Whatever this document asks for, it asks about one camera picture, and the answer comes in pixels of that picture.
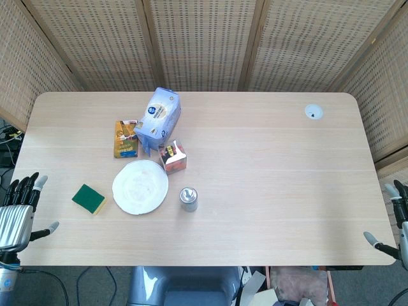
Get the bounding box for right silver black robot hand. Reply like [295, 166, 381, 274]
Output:
[363, 179, 408, 272]

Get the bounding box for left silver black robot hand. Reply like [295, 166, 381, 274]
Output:
[0, 171, 60, 256]

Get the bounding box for green yellow sponge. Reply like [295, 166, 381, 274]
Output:
[71, 184, 107, 215]

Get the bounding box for pink plastic bag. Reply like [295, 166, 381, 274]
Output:
[270, 266, 329, 303]

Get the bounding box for white round plate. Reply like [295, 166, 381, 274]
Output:
[112, 159, 170, 215]

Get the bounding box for orange yellow carton box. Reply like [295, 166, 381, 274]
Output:
[113, 119, 140, 159]

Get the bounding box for bamboo screen panel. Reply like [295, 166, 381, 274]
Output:
[238, 0, 408, 93]
[0, 0, 84, 131]
[135, 0, 267, 93]
[21, 0, 167, 93]
[331, 6, 408, 173]

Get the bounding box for white cardboard sheet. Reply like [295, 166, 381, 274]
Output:
[237, 270, 279, 306]

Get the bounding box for clear plastic box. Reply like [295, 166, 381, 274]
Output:
[158, 137, 189, 175]

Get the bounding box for silver metal can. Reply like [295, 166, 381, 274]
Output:
[178, 186, 199, 213]

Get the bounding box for blue white tissue pack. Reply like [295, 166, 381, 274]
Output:
[133, 87, 182, 157]

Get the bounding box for grey blue robot torso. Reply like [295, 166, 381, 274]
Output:
[126, 266, 245, 306]

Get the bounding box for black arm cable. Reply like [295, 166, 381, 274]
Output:
[17, 267, 71, 306]

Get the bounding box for tangle of cables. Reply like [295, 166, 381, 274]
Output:
[0, 124, 25, 166]

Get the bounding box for black floor cable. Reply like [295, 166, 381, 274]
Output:
[75, 266, 94, 306]
[105, 266, 120, 306]

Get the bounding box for white cable grommet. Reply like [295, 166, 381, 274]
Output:
[304, 104, 324, 120]

